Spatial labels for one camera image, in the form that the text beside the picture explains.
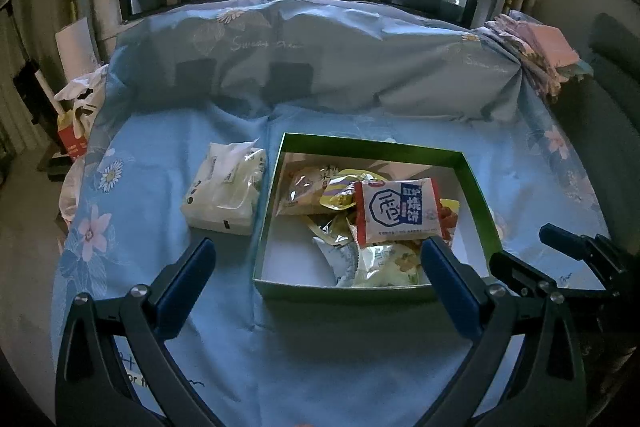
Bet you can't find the small white grey packet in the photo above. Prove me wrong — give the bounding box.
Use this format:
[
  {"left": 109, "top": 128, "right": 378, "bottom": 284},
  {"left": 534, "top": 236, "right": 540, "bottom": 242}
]
[{"left": 312, "top": 237, "right": 358, "bottom": 287}]

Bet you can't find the white floral snack packet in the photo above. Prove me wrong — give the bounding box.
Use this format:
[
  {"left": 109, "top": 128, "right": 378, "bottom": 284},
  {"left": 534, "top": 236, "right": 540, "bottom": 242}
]
[{"left": 352, "top": 243, "right": 420, "bottom": 287}]

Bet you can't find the yellow dried meat packet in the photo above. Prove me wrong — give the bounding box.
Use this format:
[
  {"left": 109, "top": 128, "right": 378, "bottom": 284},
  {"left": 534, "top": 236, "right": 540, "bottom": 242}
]
[{"left": 438, "top": 198, "right": 460, "bottom": 244}]

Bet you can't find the red and white biscuit packet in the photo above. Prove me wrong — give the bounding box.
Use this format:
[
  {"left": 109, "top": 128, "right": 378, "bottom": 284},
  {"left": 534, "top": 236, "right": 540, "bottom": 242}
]
[{"left": 355, "top": 178, "right": 442, "bottom": 247}]

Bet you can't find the black sesame paste packet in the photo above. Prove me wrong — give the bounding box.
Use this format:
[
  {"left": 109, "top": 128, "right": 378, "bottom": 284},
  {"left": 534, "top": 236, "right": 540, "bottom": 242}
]
[{"left": 303, "top": 212, "right": 354, "bottom": 246}]

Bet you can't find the beige barcode snack bag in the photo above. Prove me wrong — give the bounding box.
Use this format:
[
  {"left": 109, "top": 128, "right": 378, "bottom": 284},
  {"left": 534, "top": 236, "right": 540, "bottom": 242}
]
[{"left": 319, "top": 169, "right": 385, "bottom": 211}]

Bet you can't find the green cardboard box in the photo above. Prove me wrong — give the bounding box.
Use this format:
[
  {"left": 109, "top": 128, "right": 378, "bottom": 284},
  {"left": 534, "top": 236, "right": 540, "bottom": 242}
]
[{"left": 253, "top": 132, "right": 502, "bottom": 305}]

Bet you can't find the dark grey sofa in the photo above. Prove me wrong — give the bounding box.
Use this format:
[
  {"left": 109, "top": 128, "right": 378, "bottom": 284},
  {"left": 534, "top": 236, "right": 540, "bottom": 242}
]
[{"left": 552, "top": 13, "right": 639, "bottom": 254}]

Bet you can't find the white tissue pack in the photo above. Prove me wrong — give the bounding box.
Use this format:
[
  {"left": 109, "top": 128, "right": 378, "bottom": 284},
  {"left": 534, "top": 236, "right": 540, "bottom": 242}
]
[{"left": 180, "top": 141, "right": 267, "bottom": 236}]

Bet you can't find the beige clear-window snack bag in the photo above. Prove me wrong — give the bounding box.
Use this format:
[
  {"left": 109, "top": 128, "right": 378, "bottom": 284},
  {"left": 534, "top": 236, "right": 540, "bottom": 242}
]
[{"left": 278, "top": 164, "right": 338, "bottom": 216}]

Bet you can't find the folded pink floral cloth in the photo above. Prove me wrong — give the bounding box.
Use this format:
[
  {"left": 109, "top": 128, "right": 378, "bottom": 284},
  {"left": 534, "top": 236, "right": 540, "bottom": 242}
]
[{"left": 478, "top": 10, "right": 593, "bottom": 101}]

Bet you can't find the red white box clutter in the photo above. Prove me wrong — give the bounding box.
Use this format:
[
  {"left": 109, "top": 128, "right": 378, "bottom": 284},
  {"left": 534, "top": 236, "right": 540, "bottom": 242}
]
[{"left": 13, "top": 17, "right": 107, "bottom": 159}]

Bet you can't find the light blue floral bedsheet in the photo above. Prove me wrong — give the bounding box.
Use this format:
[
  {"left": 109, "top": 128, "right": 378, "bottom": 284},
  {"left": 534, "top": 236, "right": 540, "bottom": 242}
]
[{"left": 51, "top": 0, "right": 606, "bottom": 426}]

